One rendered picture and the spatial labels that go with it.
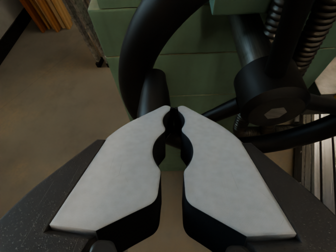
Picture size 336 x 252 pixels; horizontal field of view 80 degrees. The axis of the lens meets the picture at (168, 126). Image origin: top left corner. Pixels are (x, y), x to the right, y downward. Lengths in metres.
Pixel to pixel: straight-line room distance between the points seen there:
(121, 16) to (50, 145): 1.00
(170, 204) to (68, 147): 0.62
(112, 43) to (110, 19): 0.04
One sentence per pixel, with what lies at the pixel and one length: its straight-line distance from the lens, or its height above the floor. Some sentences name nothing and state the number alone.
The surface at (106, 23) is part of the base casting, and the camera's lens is 0.37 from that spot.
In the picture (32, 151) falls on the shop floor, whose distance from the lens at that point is 1.30.
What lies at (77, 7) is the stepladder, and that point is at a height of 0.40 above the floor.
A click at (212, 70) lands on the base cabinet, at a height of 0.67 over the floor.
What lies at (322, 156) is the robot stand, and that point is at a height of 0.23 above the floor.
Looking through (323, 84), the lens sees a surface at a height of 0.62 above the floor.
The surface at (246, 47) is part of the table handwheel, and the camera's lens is 0.25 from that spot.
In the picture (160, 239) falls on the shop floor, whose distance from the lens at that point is 0.97.
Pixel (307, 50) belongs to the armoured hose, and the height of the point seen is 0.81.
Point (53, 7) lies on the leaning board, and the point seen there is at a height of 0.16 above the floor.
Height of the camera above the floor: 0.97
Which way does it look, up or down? 60 degrees down
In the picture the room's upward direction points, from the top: 4 degrees counter-clockwise
